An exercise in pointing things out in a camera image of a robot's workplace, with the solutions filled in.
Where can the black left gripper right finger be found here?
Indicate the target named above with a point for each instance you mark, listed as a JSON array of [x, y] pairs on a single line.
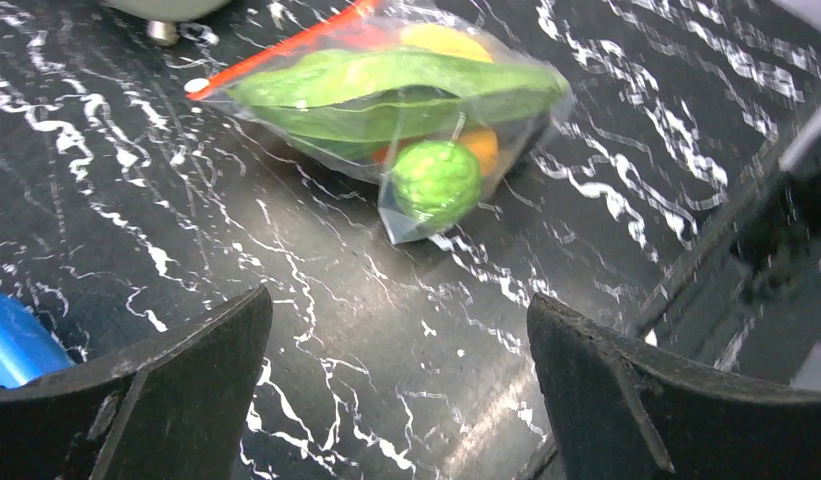
[[620, 408]]

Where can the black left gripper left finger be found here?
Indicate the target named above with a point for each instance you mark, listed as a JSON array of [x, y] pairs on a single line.
[[172, 406]]

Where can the green toy custard apple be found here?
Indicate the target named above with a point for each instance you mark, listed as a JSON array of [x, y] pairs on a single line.
[[436, 182]]

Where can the green leafy vegetable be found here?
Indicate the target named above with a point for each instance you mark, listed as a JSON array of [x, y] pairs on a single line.
[[342, 105]]

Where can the clear red-zipper zip bag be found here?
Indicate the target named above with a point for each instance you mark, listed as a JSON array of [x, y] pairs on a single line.
[[372, 26]]

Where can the yellow toy bell pepper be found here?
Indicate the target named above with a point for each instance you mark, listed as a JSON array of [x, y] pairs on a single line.
[[444, 40]]

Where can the orange-yellow toy fruit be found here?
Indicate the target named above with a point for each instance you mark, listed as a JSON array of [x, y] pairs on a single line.
[[483, 144]]

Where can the blue plastic bin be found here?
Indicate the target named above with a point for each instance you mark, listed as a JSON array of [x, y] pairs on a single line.
[[19, 338]]

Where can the round three-drawer mini cabinet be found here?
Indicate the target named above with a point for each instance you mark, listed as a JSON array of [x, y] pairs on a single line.
[[163, 16]]

